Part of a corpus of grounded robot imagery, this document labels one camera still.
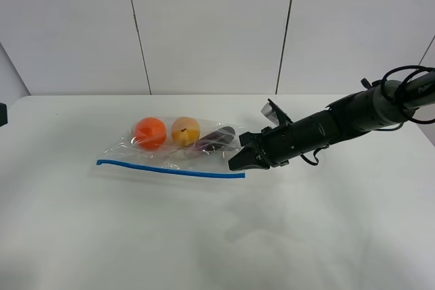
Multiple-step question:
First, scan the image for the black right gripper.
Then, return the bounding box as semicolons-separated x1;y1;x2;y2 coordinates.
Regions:
228;111;340;170

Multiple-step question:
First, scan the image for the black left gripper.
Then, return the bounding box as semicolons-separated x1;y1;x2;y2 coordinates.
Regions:
0;103;7;126

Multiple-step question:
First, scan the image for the clear zip bag blue seal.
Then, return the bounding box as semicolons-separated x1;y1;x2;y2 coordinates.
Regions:
92;117;246;179

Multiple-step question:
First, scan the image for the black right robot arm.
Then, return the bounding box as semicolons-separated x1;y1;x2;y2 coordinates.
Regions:
228;65;434;171

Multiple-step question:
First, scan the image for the purple toy eggplant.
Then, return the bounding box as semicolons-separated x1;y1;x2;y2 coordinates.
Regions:
193;126;236;152

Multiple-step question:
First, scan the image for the yellow toy pear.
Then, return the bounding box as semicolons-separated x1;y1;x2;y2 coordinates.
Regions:
171;117;201;147

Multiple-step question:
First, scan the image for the orange toy fruit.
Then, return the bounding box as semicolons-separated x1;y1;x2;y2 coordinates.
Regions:
134;117;167;151

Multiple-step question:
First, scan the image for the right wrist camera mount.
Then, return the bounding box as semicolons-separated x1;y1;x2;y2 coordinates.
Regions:
261;98;293;126

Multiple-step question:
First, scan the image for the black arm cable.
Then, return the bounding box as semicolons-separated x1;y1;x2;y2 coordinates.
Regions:
300;64;435;166

